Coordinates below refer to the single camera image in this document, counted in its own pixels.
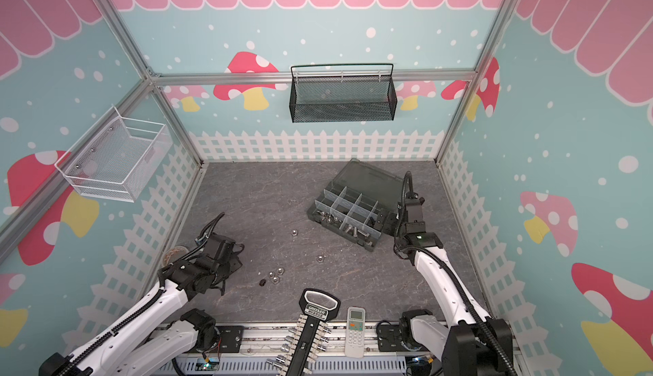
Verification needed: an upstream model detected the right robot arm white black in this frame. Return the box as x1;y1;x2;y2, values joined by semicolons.
394;172;517;375

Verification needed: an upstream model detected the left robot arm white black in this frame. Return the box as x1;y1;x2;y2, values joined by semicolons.
38;215;245;375

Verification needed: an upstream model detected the masking tape roll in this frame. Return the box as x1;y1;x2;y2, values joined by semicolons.
161;246;189;267

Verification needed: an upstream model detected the grey compartment organizer box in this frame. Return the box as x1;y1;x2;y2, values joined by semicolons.
307;159;402;252

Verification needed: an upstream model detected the white remote control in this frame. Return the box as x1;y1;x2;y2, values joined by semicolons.
345;306;366;359

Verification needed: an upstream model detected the black tool with sockets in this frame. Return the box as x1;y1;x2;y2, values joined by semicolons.
266;289;341;376

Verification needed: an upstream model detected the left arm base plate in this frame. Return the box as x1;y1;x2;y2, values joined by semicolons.
186;325;245;355

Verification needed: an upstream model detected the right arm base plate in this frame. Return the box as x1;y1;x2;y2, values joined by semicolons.
375;320;407;352

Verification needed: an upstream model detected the white wire wall basket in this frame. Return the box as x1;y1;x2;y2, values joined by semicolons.
54;107;173;202

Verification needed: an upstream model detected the black mesh wall basket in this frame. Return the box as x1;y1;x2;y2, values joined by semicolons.
289;63;398;124

